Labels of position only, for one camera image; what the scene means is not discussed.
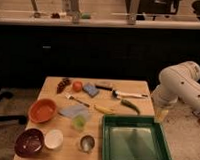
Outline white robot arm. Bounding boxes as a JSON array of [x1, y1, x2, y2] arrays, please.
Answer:
[[151, 61, 200, 123]]

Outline green plastic tray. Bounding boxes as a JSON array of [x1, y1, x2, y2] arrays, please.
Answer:
[[101, 115, 172, 160]]

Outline green chili pepper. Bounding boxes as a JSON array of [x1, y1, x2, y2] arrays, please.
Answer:
[[120, 99, 140, 115]]

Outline yellow banana piece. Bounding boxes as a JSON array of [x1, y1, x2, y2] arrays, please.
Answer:
[[94, 105, 115, 115]]

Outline black tan eraser block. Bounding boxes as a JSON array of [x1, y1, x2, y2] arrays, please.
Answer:
[[94, 82, 113, 91]]

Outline blue sponge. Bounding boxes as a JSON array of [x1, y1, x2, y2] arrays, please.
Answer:
[[83, 83, 99, 97]]

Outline small metal cup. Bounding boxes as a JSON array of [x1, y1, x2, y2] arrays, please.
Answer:
[[80, 135, 95, 153]]

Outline green translucent cup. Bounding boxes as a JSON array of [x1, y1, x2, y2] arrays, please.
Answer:
[[72, 115, 88, 131]]

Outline red tomato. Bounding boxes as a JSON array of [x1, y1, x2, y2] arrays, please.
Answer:
[[72, 81, 82, 93]]

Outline light blue cloth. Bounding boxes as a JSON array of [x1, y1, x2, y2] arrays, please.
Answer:
[[58, 104, 90, 119]]

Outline silver fork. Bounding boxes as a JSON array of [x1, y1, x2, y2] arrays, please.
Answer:
[[65, 94, 89, 107]]

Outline dark grape bunch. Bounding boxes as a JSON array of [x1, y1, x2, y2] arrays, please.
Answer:
[[57, 78, 71, 94]]

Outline small white bowl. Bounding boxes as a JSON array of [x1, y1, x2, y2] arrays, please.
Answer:
[[45, 129, 63, 150]]

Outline orange bowl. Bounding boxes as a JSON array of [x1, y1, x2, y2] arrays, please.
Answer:
[[28, 98, 57, 124]]

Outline dark purple bowl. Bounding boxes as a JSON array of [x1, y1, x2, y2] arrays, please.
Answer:
[[14, 128, 44, 158]]

